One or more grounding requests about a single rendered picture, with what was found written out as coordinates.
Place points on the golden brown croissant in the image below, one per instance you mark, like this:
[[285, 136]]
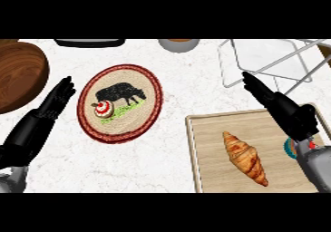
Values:
[[244, 157]]

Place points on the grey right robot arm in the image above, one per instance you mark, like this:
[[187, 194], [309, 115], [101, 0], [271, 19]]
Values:
[[318, 166]]

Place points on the black flat appliance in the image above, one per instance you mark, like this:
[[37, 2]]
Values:
[[89, 43]]

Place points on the round placemat with black sheep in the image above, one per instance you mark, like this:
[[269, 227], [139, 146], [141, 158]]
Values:
[[120, 103]]

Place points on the teal round object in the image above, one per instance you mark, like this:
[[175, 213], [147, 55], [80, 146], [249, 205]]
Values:
[[290, 148]]

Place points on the pale wooden tray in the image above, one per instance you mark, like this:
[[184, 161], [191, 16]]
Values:
[[247, 157]]

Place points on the round brown wooden board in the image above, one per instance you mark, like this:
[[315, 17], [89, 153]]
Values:
[[15, 77]]

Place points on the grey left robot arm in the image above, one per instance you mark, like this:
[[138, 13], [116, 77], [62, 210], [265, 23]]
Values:
[[9, 179]]

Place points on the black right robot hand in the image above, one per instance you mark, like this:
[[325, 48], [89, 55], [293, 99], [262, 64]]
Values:
[[284, 107]]

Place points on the grey cup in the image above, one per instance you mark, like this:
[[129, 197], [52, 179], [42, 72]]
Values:
[[179, 45]]

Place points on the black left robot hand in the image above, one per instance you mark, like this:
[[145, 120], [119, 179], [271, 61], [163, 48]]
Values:
[[36, 120]]

